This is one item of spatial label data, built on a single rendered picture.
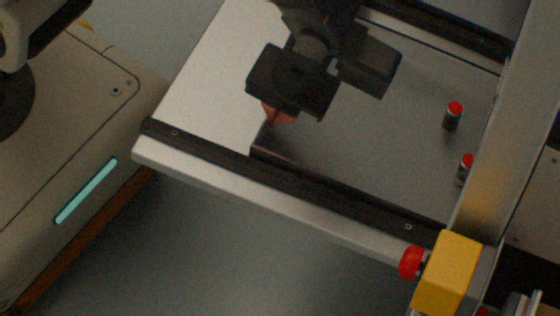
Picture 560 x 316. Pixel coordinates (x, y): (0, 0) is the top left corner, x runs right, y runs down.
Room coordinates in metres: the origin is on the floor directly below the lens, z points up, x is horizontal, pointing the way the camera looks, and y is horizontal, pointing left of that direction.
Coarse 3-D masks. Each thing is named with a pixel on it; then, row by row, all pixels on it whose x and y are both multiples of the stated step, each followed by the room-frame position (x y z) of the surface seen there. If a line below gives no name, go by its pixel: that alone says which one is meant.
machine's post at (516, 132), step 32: (544, 0) 0.72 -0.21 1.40; (544, 32) 0.72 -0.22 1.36; (512, 64) 0.73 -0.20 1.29; (544, 64) 0.72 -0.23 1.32; (512, 96) 0.72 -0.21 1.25; (544, 96) 0.72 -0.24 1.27; (512, 128) 0.72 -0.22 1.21; (544, 128) 0.71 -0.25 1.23; (480, 160) 0.73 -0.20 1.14; (512, 160) 0.72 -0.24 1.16; (480, 192) 0.72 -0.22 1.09; (512, 192) 0.71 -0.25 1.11; (448, 224) 0.75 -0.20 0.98; (480, 224) 0.72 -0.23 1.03
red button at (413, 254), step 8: (408, 248) 0.69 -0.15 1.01; (416, 248) 0.69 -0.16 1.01; (408, 256) 0.67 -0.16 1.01; (416, 256) 0.68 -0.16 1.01; (400, 264) 0.67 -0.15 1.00; (408, 264) 0.67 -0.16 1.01; (416, 264) 0.67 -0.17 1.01; (400, 272) 0.66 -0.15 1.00; (408, 272) 0.66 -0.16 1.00; (408, 280) 0.66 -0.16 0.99
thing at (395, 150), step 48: (336, 96) 0.98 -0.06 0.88; (384, 96) 0.99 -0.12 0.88; (432, 96) 1.01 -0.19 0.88; (480, 96) 1.03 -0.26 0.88; (288, 144) 0.89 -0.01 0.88; (336, 144) 0.90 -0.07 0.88; (384, 144) 0.92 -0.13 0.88; (432, 144) 0.93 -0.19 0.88; (384, 192) 0.84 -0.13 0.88; (432, 192) 0.86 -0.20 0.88
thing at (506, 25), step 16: (400, 0) 1.16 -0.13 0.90; (416, 0) 1.16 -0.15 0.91; (432, 0) 1.19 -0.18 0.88; (448, 0) 1.20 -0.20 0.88; (464, 0) 1.21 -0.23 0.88; (480, 0) 1.22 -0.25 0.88; (496, 0) 1.23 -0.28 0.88; (512, 0) 1.23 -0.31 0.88; (448, 16) 1.14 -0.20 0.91; (464, 16) 1.17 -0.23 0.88; (480, 16) 1.18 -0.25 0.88; (496, 16) 1.19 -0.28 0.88; (512, 16) 1.20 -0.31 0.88; (480, 32) 1.13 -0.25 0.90; (496, 32) 1.13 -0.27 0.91; (512, 32) 1.17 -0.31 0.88
